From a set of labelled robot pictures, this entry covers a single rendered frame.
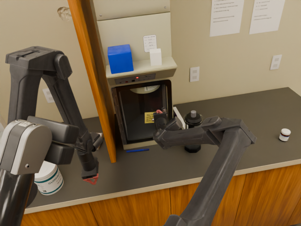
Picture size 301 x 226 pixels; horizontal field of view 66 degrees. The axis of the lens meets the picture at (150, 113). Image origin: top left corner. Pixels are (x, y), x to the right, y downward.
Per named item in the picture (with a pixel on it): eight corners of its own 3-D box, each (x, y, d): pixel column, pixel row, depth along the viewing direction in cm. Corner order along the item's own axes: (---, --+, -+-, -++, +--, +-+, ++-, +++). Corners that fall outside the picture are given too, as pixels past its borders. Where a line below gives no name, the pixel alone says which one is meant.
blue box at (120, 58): (110, 65, 109) (107, 46, 104) (131, 62, 110) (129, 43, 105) (111, 74, 101) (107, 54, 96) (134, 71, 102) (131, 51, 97)
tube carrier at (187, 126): (182, 140, 144) (182, 112, 132) (199, 139, 144) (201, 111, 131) (183, 152, 136) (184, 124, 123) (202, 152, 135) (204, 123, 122)
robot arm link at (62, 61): (23, 54, 63) (54, 61, 60) (37, 44, 67) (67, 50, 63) (68, 146, 94) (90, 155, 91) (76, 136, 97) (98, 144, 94)
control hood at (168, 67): (109, 83, 116) (105, 65, 110) (172, 74, 118) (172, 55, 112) (109, 95, 106) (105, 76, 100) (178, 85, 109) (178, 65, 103)
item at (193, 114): (184, 116, 133) (184, 106, 129) (200, 115, 131) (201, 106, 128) (185, 126, 125) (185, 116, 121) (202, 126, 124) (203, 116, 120)
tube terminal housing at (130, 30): (121, 125, 163) (97, 9, 118) (166, 118, 166) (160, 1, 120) (123, 149, 143) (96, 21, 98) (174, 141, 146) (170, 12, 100)
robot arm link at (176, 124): (152, 136, 104) (164, 149, 106) (171, 122, 100) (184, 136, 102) (155, 125, 115) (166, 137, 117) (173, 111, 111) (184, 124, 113)
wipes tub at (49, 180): (42, 177, 131) (32, 159, 122) (65, 173, 132) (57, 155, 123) (36, 197, 120) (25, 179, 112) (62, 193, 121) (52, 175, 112)
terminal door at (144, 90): (123, 144, 140) (112, 87, 117) (173, 136, 142) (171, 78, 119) (123, 145, 140) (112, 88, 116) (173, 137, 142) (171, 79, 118)
